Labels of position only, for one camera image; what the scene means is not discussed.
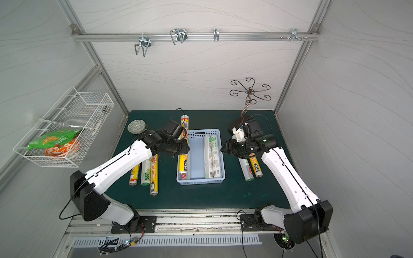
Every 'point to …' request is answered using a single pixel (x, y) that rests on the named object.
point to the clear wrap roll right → (246, 169)
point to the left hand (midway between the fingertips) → (187, 149)
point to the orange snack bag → (64, 150)
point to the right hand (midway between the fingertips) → (226, 150)
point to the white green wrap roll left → (146, 172)
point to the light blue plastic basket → (197, 173)
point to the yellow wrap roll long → (154, 175)
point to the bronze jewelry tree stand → (250, 98)
